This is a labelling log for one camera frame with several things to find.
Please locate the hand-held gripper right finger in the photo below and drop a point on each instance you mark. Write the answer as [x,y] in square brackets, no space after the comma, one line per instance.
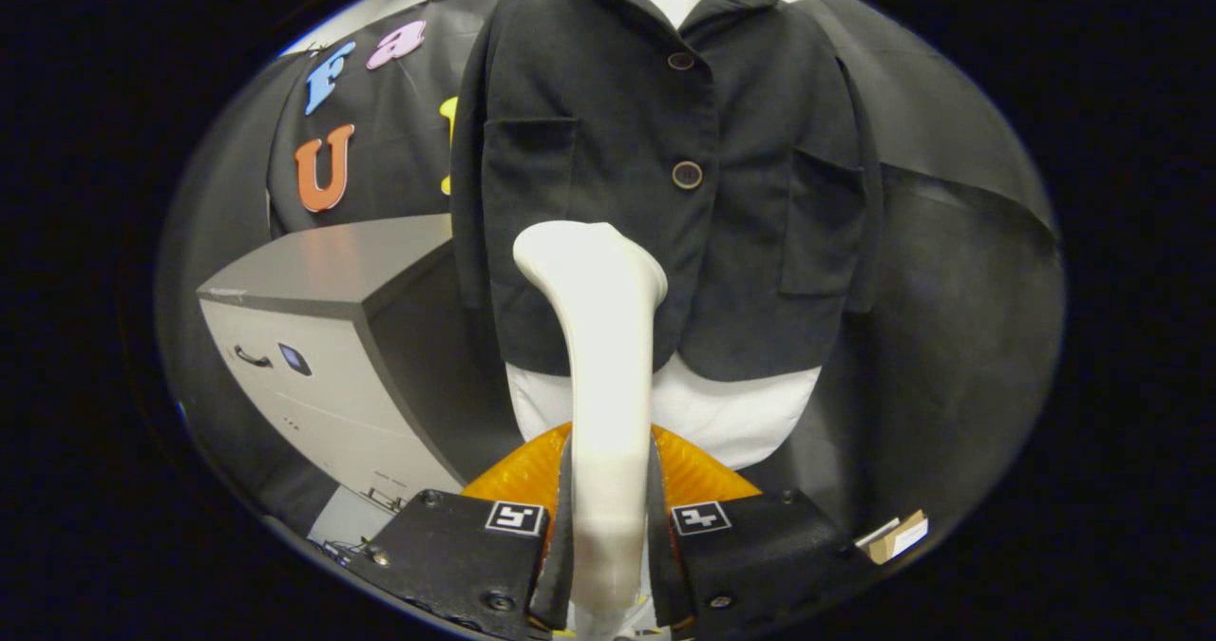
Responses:
[660,575]

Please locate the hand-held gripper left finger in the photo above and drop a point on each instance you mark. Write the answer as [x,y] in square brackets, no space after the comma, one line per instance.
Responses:
[560,575]

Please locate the white shirt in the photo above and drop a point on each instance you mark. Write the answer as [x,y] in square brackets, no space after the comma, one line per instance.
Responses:
[731,413]

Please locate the black jacket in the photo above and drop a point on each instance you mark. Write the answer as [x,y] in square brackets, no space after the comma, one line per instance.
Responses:
[760,100]

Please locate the small cardboard box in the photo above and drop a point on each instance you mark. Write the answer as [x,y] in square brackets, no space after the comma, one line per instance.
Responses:
[898,538]

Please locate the black backdrop cloth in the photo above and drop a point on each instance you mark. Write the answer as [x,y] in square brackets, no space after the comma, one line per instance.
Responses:
[950,337]

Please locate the grey cabinet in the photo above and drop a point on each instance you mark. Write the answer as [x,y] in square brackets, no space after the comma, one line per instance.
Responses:
[323,271]

